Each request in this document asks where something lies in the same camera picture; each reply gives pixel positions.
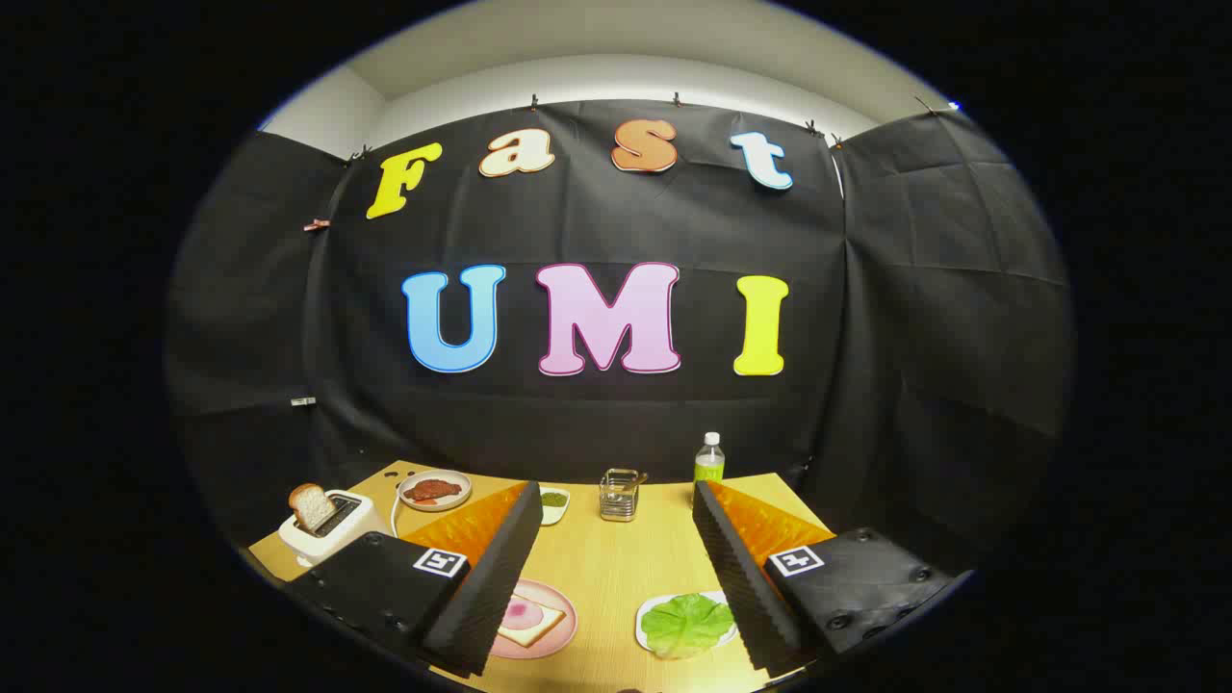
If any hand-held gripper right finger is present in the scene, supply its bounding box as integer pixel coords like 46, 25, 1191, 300
691, 479, 963, 679

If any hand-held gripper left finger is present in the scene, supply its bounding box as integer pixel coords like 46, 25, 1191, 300
285, 479, 546, 679

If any green lettuce leaf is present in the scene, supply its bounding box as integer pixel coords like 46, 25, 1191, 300
640, 593, 735, 660

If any toasted bread slice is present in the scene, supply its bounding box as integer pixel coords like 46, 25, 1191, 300
289, 483, 336, 533

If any bread slice under ham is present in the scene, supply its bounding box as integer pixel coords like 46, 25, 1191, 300
498, 594, 568, 649

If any pink plate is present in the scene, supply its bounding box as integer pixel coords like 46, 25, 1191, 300
489, 577, 578, 660

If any square white plate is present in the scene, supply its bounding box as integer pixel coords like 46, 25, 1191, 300
635, 590, 740, 654

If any round white plate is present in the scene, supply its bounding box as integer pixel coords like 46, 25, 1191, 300
397, 469, 473, 512

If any green label plastic bottle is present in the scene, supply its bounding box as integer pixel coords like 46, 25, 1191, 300
693, 432, 726, 488

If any white toaster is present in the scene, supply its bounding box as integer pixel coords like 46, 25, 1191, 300
278, 489, 393, 567

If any black backdrop cloth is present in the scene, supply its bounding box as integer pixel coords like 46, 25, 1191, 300
164, 96, 1074, 578

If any metal wire utensil holder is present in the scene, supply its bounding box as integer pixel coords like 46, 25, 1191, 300
599, 469, 642, 523

